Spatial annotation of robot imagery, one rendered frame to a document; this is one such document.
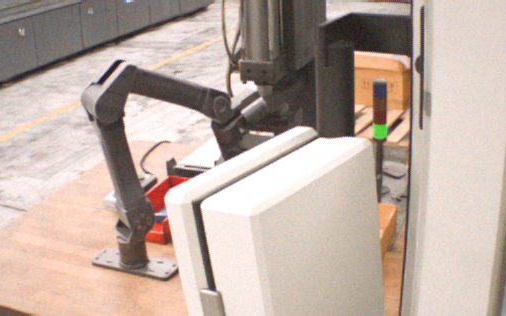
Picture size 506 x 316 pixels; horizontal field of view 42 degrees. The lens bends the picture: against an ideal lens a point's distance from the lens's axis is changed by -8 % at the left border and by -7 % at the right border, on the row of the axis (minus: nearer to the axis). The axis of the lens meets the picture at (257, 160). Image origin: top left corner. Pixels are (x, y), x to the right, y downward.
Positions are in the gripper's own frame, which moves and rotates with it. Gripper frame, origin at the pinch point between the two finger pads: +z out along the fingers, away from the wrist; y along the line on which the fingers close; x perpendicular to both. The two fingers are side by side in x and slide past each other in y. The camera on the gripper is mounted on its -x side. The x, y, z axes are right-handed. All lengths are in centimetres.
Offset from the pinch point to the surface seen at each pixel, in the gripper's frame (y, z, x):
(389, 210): 0.6, 5.6, -34.6
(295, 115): 16.3, -5.6, -9.0
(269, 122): 11.5, -7.7, -4.4
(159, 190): -2.3, 6.5, 23.7
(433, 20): -59, -99, -56
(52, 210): -15, 5, 51
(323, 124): -55, -84, -46
